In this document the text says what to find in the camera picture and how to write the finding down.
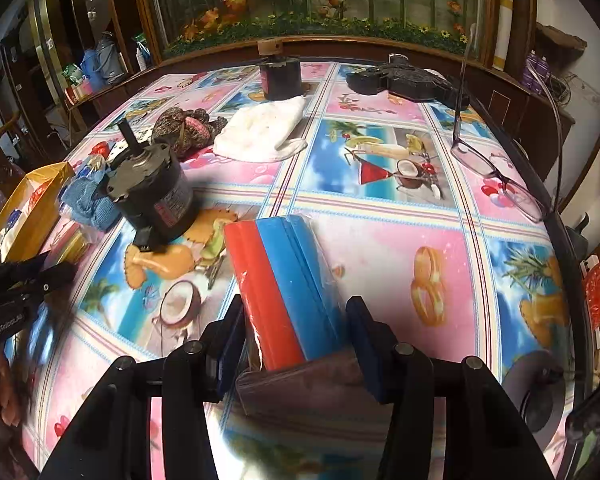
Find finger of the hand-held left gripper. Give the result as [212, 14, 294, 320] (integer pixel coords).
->
[0, 251, 52, 288]
[15, 261, 79, 303]

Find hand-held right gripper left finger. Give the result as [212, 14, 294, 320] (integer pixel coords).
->
[39, 294, 248, 480]

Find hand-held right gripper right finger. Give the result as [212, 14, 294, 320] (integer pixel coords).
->
[345, 296, 556, 480]

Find yellow cardboard box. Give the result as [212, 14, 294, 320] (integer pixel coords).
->
[0, 161, 76, 263]

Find blue knit cloth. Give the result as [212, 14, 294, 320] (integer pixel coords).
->
[60, 165, 123, 232]

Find multicolour sponge pack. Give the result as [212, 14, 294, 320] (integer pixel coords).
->
[223, 215, 351, 371]

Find black geared motor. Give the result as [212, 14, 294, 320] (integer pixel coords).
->
[104, 120, 197, 253]

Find white cotton glove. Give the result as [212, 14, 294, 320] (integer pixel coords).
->
[213, 95, 308, 162]

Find person's left hand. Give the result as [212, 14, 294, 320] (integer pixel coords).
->
[0, 350, 31, 428]

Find colourful sponge pack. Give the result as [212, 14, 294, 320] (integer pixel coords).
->
[55, 230, 91, 266]

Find large red plastic bag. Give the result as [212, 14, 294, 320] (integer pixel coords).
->
[27, 180, 53, 211]

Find wooden chair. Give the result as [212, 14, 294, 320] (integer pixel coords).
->
[0, 110, 26, 196]

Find blue and white plastic bag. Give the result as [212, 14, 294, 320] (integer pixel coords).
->
[75, 152, 108, 176]

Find grey round disc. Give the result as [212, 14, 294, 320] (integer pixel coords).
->
[502, 350, 573, 453]

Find blue plastic jug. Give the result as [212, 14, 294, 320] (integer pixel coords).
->
[80, 49, 103, 92]

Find translucent water jug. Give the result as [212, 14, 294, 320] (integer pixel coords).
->
[97, 32, 128, 83]

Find eyeglasses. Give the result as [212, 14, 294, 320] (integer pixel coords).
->
[450, 22, 563, 224]

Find wooden display cabinet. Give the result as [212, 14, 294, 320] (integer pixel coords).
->
[0, 0, 151, 111]

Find black clamp tool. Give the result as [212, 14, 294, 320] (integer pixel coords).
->
[346, 53, 471, 111]

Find black canister with wooden cap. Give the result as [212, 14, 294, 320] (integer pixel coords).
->
[257, 38, 303, 102]

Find glass case with artificial plants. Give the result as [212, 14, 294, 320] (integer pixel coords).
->
[147, 0, 486, 58]

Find coiled cable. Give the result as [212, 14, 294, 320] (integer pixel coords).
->
[545, 72, 574, 107]

